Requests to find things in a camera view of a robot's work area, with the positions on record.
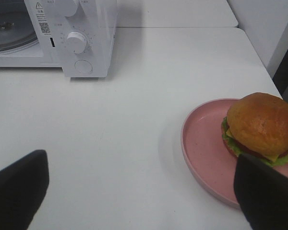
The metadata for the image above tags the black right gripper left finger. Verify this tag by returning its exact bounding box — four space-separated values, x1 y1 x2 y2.
0 150 49 230

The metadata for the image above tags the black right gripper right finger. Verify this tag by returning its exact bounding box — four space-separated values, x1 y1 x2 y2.
233 153 288 230

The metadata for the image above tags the pink round plate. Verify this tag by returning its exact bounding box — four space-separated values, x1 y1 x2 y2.
180 98 288 209

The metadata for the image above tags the burger with sesame bun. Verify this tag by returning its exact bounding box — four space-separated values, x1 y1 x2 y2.
221 92 288 167

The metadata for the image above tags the round door release button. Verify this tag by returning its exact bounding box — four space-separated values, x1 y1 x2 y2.
74 60 93 74

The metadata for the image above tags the white microwave knob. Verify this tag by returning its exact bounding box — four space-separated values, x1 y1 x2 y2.
62 0 79 17
66 32 87 54

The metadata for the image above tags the white microwave oven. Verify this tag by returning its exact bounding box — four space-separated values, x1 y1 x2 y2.
0 0 118 78

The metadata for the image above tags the glass microwave turntable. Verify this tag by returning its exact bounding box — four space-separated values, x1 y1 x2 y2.
0 11 37 52

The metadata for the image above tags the white partition panel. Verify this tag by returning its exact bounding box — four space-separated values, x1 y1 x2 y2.
228 0 288 77

